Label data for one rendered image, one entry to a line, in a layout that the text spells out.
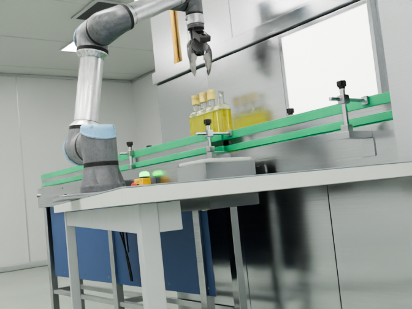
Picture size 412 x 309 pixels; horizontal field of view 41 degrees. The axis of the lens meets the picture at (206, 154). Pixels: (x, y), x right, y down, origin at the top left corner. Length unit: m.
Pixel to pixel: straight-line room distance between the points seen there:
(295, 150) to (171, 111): 1.08
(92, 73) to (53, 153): 6.27
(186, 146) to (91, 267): 1.11
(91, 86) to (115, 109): 6.81
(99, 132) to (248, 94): 0.76
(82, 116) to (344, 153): 0.90
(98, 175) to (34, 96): 6.54
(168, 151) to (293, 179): 1.22
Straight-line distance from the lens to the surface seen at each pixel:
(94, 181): 1.81
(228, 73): 2.42
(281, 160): 1.93
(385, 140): 1.66
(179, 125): 2.76
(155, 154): 2.43
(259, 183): 1.15
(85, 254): 3.14
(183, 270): 2.33
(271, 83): 2.22
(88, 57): 2.03
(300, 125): 1.90
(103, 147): 1.81
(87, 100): 1.98
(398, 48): 1.46
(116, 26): 1.96
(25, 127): 8.16
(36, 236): 8.08
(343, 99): 1.62
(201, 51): 2.28
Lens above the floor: 0.71
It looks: 5 degrees up
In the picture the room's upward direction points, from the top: 6 degrees counter-clockwise
